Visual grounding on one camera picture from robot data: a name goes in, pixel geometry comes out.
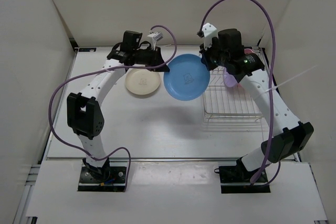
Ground black XDOF label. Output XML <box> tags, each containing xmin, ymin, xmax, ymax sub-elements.
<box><xmin>78</xmin><ymin>48</ymin><xmax>96</xmax><ymax>52</ymax></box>

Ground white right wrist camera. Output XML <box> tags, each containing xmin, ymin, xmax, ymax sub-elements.
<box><xmin>197</xmin><ymin>23</ymin><xmax>217</xmax><ymax>51</ymax></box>

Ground cream bear plate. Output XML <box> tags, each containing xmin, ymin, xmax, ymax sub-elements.
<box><xmin>124</xmin><ymin>69</ymin><xmax>161</xmax><ymax>97</ymax></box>

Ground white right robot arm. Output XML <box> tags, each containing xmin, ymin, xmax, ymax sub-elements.
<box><xmin>199</xmin><ymin>23</ymin><xmax>314</xmax><ymax>184</ymax></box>

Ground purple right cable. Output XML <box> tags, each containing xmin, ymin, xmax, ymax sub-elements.
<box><xmin>201</xmin><ymin>0</ymin><xmax>282</xmax><ymax>187</ymax></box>

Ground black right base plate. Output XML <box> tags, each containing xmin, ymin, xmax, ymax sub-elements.
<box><xmin>214</xmin><ymin>166</ymin><xmax>271</xmax><ymax>194</ymax></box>

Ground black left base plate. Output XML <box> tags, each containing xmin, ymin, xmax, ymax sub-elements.
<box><xmin>77</xmin><ymin>161</ymin><xmax>128</xmax><ymax>193</ymax></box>

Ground metal wire dish rack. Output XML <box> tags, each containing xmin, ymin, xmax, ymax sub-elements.
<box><xmin>198</xmin><ymin>48</ymin><xmax>265</xmax><ymax>124</ymax></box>

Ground purple cable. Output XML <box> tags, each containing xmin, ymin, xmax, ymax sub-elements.
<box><xmin>49</xmin><ymin>25</ymin><xmax>131</xmax><ymax>192</ymax></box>
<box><xmin>201</xmin><ymin>0</ymin><xmax>282</xmax><ymax>187</ymax></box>

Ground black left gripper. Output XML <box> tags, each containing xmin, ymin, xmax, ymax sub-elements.
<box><xmin>133</xmin><ymin>46</ymin><xmax>170</xmax><ymax>72</ymax></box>

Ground white zip tie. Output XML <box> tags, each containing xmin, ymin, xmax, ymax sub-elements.
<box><xmin>262</xmin><ymin>65</ymin><xmax>318</xmax><ymax>94</ymax></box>

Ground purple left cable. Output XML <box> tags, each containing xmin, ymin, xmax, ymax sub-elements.
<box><xmin>49</xmin><ymin>25</ymin><xmax>131</xmax><ymax>192</ymax></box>

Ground pink plate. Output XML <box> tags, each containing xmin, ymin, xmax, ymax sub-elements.
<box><xmin>244</xmin><ymin>48</ymin><xmax>255</xmax><ymax>56</ymax></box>

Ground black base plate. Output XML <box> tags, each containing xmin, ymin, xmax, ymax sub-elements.
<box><xmin>77</xmin><ymin>161</ymin><xmax>128</xmax><ymax>193</ymax></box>
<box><xmin>214</xmin><ymin>166</ymin><xmax>271</xmax><ymax>194</ymax></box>

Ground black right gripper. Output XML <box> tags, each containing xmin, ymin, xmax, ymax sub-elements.
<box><xmin>199</xmin><ymin>38</ymin><xmax>229</xmax><ymax>71</ymax></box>

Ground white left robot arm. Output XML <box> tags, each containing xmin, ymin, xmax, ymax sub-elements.
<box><xmin>67</xmin><ymin>30</ymin><xmax>170</xmax><ymax>182</ymax></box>

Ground blue plate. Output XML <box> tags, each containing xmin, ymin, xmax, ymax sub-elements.
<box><xmin>163</xmin><ymin>54</ymin><xmax>211</xmax><ymax>101</ymax></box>

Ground purple plate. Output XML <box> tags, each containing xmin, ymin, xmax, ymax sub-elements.
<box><xmin>223</xmin><ymin>68</ymin><xmax>240</xmax><ymax>88</ymax></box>

